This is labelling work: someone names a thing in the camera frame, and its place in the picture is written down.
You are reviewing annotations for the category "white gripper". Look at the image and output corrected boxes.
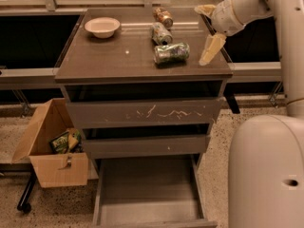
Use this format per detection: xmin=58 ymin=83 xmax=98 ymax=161
xmin=194 ymin=0 xmax=245 ymax=66

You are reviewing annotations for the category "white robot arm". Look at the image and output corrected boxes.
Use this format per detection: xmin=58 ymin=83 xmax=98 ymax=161
xmin=195 ymin=0 xmax=304 ymax=228

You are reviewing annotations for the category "orange soda can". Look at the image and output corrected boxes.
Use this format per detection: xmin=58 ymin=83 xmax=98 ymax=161
xmin=153 ymin=7 xmax=173 ymax=29

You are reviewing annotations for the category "silver green soda can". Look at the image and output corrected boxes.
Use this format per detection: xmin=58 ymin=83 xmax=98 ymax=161
xmin=151 ymin=22 xmax=173 ymax=46

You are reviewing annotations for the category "grey drawer cabinet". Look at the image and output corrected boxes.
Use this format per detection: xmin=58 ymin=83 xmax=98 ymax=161
xmin=54 ymin=6 xmax=235 ymax=228

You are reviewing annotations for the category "top grey drawer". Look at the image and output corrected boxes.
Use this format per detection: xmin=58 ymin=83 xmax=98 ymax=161
xmin=66 ymin=98 xmax=222 ymax=129

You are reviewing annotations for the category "grey drawer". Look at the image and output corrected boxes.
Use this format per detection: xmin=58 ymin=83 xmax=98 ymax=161
xmin=83 ymin=135 xmax=210 ymax=159
xmin=66 ymin=98 xmax=222 ymax=129
xmin=91 ymin=154 xmax=219 ymax=228

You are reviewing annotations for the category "bottom grey drawer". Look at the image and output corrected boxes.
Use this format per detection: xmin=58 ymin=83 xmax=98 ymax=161
xmin=91 ymin=154 xmax=219 ymax=228

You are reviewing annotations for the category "middle grey drawer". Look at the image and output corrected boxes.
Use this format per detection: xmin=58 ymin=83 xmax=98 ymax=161
xmin=83 ymin=135 xmax=210 ymax=159

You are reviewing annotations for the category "white bowl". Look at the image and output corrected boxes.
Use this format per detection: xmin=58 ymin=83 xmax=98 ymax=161
xmin=85 ymin=17 xmax=121 ymax=39

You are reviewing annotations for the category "green snack bag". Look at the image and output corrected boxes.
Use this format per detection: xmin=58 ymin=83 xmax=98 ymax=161
xmin=49 ymin=128 xmax=83 ymax=154

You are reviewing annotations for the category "cardboard box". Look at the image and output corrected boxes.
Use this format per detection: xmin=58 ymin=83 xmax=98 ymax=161
xmin=11 ymin=99 xmax=89 ymax=188

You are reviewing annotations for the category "black table leg with caster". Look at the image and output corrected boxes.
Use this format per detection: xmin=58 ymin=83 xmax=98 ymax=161
xmin=17 ymin=171 xmax=37 ymax=214

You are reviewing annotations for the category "grey metal rail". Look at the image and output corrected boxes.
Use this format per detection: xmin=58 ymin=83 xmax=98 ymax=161
xmin=0 ymin=62 xmax=281 ymax=90

